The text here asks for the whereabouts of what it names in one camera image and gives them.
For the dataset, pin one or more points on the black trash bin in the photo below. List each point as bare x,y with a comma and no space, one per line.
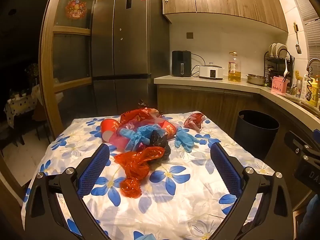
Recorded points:
257,140

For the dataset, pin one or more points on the wooden lower cabinet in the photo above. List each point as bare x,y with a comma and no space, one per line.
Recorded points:
205,102

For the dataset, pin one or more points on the grey refrigerator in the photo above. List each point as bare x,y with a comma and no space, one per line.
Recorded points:
130,42

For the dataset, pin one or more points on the dark chair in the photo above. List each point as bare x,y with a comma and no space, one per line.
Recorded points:
30,127

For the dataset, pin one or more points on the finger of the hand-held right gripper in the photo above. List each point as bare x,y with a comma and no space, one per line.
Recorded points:
296,145

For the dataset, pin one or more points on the white electric cooker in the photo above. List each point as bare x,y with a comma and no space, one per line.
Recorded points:
211,71

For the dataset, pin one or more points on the window blind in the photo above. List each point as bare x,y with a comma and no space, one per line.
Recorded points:
307,10

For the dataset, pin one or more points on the red printed plastic bag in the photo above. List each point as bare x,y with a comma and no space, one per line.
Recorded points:
135,117

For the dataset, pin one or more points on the beige countertop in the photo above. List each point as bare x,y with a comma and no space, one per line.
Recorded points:
200,81

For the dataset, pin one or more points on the black air fryer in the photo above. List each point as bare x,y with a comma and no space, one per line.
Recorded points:
181,63

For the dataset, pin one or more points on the black plastic bag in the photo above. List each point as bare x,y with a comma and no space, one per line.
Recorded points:
158,140

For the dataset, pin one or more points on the wall socket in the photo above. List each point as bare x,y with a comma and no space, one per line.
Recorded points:
189,35

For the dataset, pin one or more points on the wooden glass door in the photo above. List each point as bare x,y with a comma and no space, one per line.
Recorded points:
47,55

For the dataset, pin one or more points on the hanging slotted spatula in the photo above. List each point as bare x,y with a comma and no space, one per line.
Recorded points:
298,47

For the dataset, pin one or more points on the knotted blue glove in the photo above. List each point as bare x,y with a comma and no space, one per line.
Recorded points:
135,136

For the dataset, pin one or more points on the red paper cup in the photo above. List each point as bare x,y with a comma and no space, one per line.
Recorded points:
108,127
170,128

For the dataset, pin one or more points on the translucent red plastic bag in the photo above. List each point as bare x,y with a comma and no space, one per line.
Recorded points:
135,165

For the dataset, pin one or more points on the steel faucet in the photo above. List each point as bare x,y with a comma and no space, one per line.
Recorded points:
313,60

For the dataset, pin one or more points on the blue floral tablecloth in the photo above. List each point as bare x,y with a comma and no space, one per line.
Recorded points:
175,205

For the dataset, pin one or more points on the steel sink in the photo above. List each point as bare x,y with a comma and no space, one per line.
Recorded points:
305,103

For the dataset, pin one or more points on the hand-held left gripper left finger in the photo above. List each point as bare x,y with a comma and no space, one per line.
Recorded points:
96,165

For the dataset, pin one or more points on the steel bowl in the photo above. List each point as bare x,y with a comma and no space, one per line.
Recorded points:
256,79

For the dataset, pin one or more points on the polka dot dining table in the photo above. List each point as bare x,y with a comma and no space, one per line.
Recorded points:
17,105

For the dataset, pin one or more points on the blue cloth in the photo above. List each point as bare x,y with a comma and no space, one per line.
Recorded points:
311,217

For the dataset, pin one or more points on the pink utensil holder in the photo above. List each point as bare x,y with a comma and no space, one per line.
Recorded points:
278,86

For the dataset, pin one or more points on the cooking oil bottle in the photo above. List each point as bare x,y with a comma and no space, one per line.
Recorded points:
235,72

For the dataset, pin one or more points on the red round door decoration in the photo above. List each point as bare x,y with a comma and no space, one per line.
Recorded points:
76,9

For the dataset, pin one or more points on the pink plastic bag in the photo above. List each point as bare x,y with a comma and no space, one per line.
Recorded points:
117,140

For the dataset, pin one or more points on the black dish rack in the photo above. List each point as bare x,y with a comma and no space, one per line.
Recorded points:
268,66

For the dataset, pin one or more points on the white plates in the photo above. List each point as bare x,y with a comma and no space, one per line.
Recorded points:
277,48

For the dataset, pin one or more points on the yellow detergent bottle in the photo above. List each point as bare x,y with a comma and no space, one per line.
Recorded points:
315,92

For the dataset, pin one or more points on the white bottle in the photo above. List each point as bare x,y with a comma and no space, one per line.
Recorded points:
304,87

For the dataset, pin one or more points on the beer can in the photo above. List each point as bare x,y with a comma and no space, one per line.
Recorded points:
298,91

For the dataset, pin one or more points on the red wrapper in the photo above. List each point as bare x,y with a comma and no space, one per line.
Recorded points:
193,121

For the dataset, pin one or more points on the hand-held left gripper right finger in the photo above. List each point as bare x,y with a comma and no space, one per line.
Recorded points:
226,167

